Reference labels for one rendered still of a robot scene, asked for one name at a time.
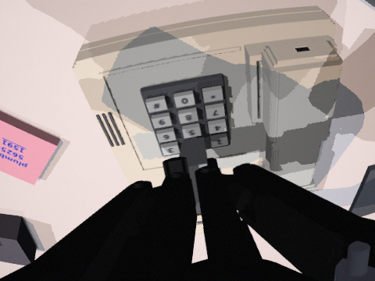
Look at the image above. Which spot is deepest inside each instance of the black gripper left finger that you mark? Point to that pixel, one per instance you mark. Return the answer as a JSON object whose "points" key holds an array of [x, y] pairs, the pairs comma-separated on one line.
{"points": [[90, 251]]}

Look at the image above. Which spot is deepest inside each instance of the pink sticky note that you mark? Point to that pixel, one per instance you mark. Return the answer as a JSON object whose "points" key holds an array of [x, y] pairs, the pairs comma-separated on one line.
{"points": [[24, 149]]}

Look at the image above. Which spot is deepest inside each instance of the black rectangular block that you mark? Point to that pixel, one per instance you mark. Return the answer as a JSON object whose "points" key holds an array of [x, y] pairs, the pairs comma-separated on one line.
{"points": [[16, 243]]}

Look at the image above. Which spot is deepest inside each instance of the dark grey rectangular block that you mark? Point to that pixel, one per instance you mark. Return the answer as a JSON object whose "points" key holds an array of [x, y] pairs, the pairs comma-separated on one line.
{"points": [[364, 201]]}

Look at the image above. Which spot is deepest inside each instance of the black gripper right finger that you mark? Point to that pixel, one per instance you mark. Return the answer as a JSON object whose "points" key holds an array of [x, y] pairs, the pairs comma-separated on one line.
{"points": [[319, 238]]}

